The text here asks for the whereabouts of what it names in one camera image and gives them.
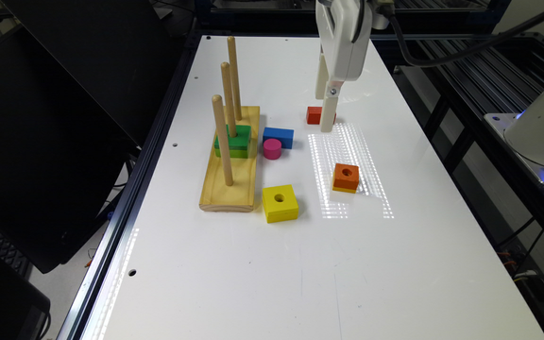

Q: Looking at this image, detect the thick black cable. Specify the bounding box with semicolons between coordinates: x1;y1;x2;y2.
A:
379;0;544;68

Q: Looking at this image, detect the black aluminium frame rack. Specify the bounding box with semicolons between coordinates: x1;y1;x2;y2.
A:
371;0;544;274

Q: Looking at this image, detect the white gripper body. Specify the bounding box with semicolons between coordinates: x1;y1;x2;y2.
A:
315;0;372;81

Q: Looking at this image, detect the green square block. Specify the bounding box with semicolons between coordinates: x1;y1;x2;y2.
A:
228;125;251;159

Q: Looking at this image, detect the rear wooden peg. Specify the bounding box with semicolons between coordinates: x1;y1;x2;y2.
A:
227;36;243;121

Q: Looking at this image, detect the wooden peg base board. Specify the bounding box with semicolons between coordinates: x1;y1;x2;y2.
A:
198;105;261;213

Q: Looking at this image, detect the yellow square block with hole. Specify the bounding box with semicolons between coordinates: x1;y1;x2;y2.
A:
263;184;299;223

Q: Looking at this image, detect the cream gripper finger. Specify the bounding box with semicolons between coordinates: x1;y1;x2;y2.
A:
320;80;344;132
315;52;328;100

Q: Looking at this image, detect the black monitor panel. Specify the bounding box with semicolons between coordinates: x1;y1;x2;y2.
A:
0;0;175;273

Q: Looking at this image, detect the wooden peg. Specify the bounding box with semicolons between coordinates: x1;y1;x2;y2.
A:
221;61;237;138
227;36;243;121
212;94;233;186

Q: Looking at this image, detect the orange block with hole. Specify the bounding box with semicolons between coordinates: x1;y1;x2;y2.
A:
331;163;360;194

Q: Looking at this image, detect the front wooden peg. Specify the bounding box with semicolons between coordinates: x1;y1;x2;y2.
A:
212;94;233;186

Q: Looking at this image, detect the pink cylinder block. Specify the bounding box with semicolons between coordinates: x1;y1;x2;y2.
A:
263;138;282;160

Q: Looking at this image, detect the red rectangular block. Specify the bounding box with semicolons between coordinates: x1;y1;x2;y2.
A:
306;106;322;125

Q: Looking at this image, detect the middle wooden peg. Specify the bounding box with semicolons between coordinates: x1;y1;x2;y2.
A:
221;61;237;138

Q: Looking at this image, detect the blue rectangular block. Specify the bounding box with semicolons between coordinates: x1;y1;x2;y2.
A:
263;127;294;149

